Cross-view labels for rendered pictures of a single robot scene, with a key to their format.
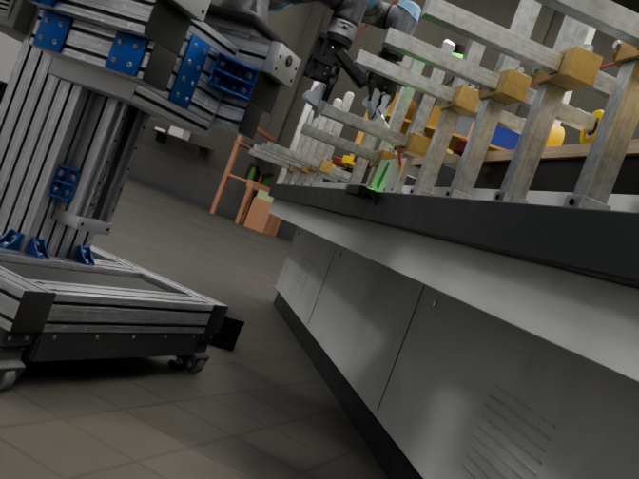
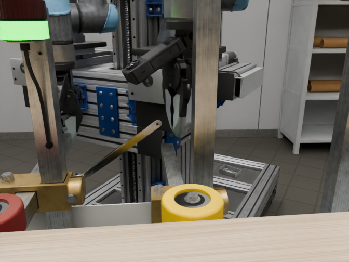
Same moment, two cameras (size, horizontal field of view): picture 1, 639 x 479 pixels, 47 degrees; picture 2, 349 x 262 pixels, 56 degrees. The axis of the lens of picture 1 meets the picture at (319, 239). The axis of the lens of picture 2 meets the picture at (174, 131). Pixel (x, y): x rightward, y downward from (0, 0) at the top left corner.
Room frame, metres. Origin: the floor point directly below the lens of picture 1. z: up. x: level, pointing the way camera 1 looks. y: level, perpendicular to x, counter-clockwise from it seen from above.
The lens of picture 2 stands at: (2.25, -0.62, 1.12)
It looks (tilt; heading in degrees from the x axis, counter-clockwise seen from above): 19 degrees down; 95
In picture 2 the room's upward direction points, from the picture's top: straight up
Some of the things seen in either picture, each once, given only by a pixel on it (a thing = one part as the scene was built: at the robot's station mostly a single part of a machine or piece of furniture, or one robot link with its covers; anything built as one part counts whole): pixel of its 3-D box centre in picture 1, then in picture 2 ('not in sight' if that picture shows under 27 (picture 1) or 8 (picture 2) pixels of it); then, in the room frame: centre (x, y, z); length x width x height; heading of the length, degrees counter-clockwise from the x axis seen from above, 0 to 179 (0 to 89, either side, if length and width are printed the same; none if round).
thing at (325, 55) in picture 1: (327, 60); (62, 88); (1.91, 0.14, 0.96); 0.09 x 0.08 x 0.12; 101
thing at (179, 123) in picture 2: (377, 106); (189, 114); (2.23, -0.02, 0.95); 0.06 x 0.03 x 0.09; 31
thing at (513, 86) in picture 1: (502, 88); not in sight; (1.50, -0.24, 0.95); 0.14 x 0.06 x 0.05; 11
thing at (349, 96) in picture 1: (331, 143); not in sight; (3.24, 0.10, 0.91); 0.04 x 0.04 x 0.48; 11
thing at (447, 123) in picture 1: (444, 131); not in sight; (1.76, -0.19, 0.87); 0.04 x 0.04 x 0.48; 11
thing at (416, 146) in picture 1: (413, 145); (42, 192); (1.99, -0.15, 0.85); 0.14 x 0.06 x 0.05; 11
